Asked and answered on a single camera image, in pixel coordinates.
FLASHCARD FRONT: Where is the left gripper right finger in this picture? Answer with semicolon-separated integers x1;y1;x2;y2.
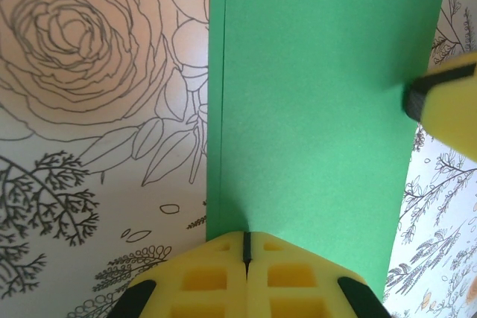
245;231;392;318

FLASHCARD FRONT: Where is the floral patterned table cover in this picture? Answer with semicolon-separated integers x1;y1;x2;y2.
0;0;477;318

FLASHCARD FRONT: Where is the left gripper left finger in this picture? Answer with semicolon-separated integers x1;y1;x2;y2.
111;231;247;318

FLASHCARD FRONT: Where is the green square paper sheet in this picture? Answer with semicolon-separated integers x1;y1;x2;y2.
203;0;446;302

